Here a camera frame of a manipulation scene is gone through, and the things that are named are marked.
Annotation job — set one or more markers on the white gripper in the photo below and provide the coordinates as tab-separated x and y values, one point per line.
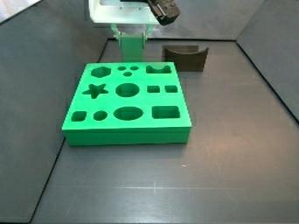
116	12

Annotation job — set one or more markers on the dark curved fixture block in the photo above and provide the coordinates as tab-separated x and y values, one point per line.
186	57

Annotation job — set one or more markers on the green shape-sorter board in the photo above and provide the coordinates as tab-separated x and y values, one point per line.
126	103

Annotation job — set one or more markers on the green arch block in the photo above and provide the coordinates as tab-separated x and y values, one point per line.
132	47

